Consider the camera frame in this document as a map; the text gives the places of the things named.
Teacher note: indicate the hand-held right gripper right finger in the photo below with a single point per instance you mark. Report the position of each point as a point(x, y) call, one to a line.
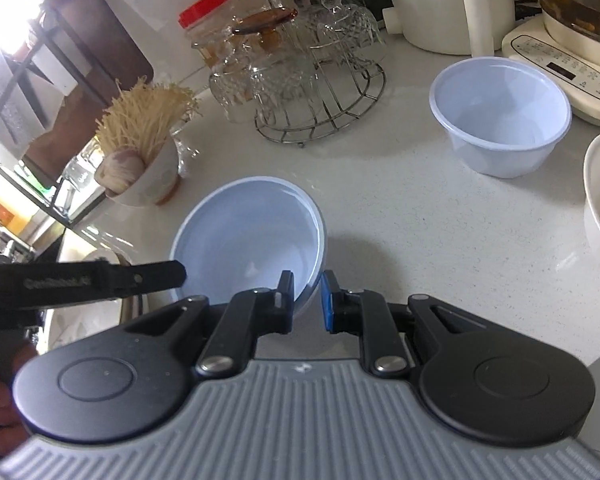
point(327, 300)

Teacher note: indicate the black dish rack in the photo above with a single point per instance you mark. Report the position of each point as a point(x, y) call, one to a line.
point(35, 125)

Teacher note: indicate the brown cutting board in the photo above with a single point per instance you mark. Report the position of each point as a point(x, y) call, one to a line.
point(100, 45)

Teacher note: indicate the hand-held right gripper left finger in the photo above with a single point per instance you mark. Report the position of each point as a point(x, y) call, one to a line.
point(286, 294)

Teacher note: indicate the yellow detergent bottle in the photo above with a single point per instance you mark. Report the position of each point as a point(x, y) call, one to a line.
point(0, 210)

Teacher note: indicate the garlic bulb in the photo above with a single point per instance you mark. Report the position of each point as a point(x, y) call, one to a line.
point(122, 170)

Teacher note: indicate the white electric pot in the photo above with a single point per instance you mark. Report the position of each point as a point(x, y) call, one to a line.
point(440, 5)

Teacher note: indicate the translucent plastic bowl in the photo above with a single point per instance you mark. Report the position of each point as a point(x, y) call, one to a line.
point(502, 110)
point(250, 235)

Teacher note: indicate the dried noodle bundle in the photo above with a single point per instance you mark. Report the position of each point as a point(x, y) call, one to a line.
point(140, 115)

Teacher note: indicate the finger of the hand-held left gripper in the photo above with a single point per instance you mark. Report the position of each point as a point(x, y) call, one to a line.
point(150, 276)

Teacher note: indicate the white bowl with noodles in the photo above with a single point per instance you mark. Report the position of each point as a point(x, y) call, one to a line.
point(150, 180)

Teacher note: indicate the red lid jar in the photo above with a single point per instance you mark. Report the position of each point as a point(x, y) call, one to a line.
point(205, 15)

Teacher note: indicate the person's left hand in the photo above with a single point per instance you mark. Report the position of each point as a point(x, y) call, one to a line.
point(2, 410)

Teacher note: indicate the clear drinking glass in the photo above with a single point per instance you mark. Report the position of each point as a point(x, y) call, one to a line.
point(82, 175)

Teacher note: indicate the glass health kettle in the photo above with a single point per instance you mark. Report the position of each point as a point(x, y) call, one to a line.
point(575, 35)

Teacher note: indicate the cluster of cut glass cups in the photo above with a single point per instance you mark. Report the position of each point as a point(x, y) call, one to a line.
point(280, 75)

